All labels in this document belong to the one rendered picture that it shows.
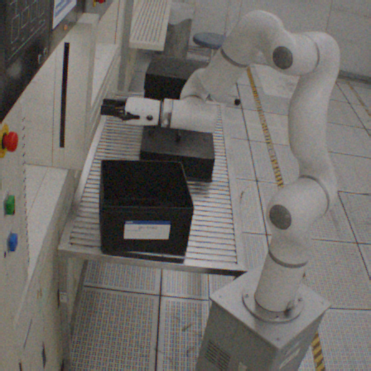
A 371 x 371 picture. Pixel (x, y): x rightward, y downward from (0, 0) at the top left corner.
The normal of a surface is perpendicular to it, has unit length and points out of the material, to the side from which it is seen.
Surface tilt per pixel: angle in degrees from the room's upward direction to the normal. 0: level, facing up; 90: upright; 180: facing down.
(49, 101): 90
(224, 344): 90
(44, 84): 90
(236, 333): 90
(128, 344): 0
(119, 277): 0
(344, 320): 0
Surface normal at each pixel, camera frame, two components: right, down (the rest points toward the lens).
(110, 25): -0.01, 0.54
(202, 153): 0.13, -0.84
